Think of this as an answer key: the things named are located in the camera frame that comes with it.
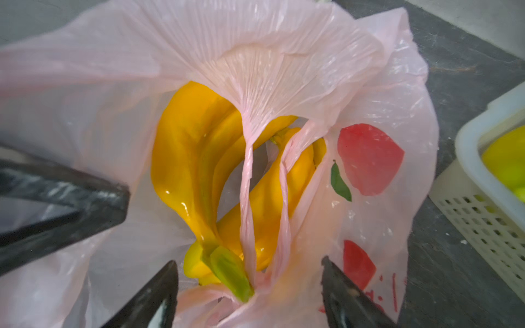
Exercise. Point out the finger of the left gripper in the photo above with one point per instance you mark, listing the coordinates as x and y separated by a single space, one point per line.
95 205

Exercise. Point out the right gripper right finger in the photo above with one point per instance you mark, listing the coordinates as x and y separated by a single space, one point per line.
346 306

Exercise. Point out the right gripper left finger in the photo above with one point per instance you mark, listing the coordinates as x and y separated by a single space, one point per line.
154 305

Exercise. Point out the pink printed plastic bag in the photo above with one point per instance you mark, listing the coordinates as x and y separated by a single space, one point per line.
91 94

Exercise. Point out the orange-yellow banana bunch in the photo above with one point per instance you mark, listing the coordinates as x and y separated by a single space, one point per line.
199 143

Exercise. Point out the yellow-green banana bunch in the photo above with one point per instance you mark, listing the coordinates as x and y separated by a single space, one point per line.
504 158

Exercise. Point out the white plastic basket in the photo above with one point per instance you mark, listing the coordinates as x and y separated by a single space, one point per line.
487 214

